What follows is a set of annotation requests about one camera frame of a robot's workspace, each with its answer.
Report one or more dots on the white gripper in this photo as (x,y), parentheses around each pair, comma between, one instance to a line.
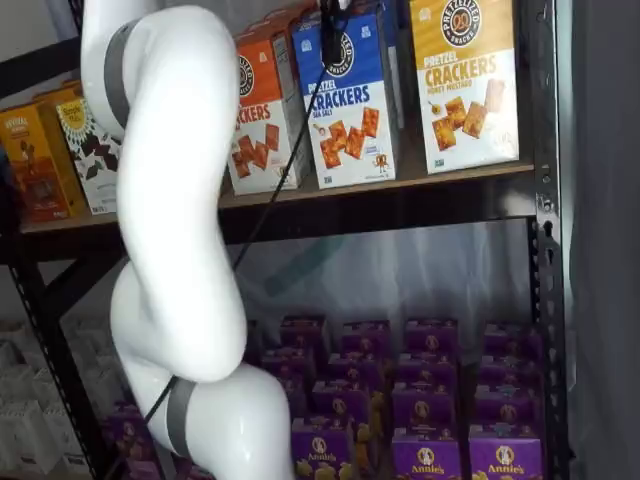
(345,3)

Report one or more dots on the blue Pretzelized sea salt box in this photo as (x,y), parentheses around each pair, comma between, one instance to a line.
(395,60)
(360,140)

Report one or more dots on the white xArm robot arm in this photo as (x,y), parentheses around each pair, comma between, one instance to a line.
(170,200)

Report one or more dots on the yellow Pretzelized honey mustard box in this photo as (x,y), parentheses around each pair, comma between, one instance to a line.
(465,100)

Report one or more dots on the wooden shelf board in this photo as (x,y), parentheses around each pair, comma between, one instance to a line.
(415,181)

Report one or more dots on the Simple Mills Sweet Thins box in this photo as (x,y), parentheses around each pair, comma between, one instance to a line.
(92,150)

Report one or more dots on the orange snack box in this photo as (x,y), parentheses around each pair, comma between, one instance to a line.
(60,97)
(35,165)

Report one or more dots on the black metal shelf rack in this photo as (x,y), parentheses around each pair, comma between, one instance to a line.
(547,300)

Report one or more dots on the white paper bag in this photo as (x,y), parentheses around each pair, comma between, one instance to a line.
(65,435)
(22,435)
(17,382)

